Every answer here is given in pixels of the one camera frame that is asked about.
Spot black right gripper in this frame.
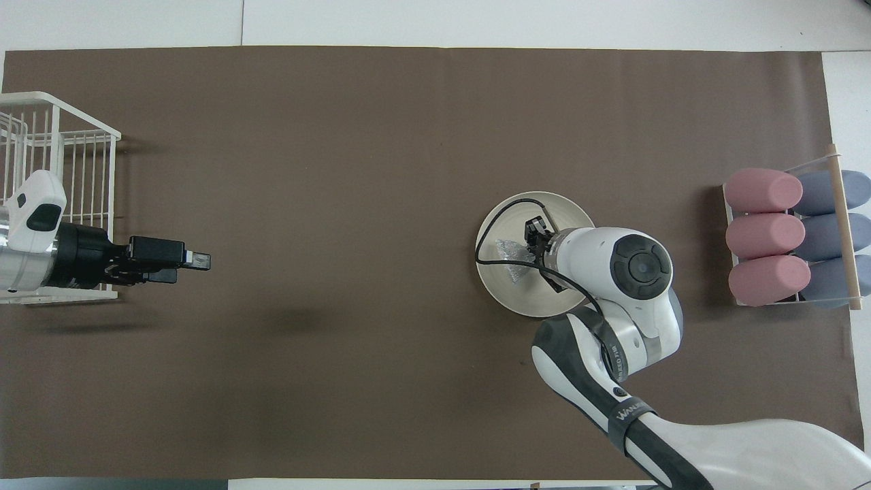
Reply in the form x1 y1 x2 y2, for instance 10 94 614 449
523 216 555 266

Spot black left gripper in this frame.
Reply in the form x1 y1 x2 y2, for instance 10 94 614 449
48 223 212 290

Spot cream round plate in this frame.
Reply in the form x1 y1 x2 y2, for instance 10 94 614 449
475 191 603 319

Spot brown table mat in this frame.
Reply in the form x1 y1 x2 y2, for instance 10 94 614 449
0 46 861 480

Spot pink plastic cup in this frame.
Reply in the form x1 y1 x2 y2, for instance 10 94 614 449
728 255 812 307
723 168 804 213
725 213 806 260

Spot rack of pink blue rolls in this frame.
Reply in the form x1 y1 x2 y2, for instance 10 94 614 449
721 143 865 312

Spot white wire dish rack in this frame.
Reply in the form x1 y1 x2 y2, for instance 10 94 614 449
0 91 122 305

